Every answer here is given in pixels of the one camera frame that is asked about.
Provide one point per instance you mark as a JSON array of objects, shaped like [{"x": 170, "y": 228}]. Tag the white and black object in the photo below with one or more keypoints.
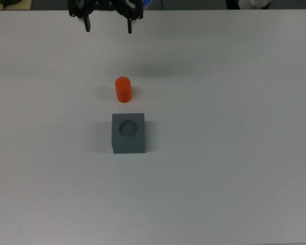
[{"x": 248, "y": 3}]

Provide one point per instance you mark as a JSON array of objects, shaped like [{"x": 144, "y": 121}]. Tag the black rounded object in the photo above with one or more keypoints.
[{"x": 8, "y": 2}]

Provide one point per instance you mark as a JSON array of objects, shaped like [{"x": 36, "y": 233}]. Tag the orange cylinder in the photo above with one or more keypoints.
[{"x": 123, "y": 89}]

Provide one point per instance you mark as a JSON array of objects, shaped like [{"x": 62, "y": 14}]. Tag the grey block with round hole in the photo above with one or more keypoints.
[{"x": 128, "y": 135}]

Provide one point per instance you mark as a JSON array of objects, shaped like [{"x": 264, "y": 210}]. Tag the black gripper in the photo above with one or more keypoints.
[{"x": 107, "y": 5}]

